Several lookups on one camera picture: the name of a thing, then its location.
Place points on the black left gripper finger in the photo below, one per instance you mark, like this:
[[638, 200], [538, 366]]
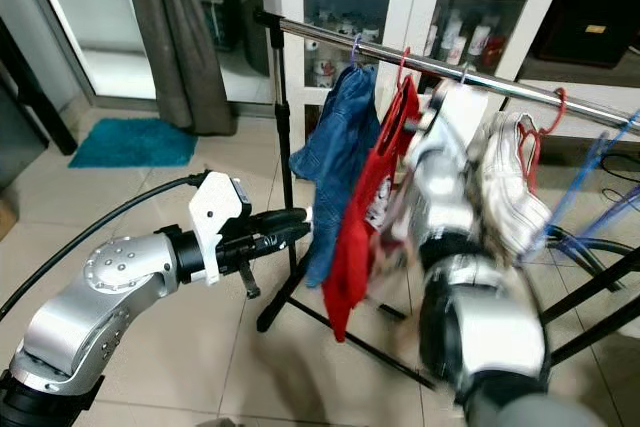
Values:
[[278, 237], [275, 218]]

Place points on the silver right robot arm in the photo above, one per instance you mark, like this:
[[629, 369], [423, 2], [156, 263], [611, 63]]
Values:
[[490, 337]]

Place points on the blue plastic hanger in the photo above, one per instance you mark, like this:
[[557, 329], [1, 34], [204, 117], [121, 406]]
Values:
[[585, 172], [356, 47]]

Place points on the red plastic hanger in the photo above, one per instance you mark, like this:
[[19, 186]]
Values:
[[560, 97], [404, 62]]

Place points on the red hanging shirt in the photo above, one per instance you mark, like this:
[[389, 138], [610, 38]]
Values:
[[360, 247]]

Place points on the blue denim jacket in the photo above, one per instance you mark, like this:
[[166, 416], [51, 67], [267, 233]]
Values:
[[340, 147]]

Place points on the teal floor rug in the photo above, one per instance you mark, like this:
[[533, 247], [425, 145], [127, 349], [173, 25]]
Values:
[[130, 142]]

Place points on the chrome and black clothes rack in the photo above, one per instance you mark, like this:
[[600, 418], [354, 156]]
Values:
[[360, 45]]

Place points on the grey curtain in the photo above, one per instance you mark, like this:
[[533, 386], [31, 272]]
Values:
[[180, 47]]

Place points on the black side table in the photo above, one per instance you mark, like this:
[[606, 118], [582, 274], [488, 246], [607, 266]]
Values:
[[22, 107]]

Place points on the glass sliding door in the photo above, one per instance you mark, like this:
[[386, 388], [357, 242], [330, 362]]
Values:
[[80, 17]]

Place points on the black television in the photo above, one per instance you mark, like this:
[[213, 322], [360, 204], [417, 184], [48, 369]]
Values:
[[590, 17]]

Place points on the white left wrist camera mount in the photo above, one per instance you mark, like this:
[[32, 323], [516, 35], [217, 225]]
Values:
[[220, 212]]

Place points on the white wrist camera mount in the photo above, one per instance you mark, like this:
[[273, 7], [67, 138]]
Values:
[[460, 117], [220, 212]]

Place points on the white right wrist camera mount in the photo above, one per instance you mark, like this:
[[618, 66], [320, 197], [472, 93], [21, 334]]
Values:
[[460, 117]]

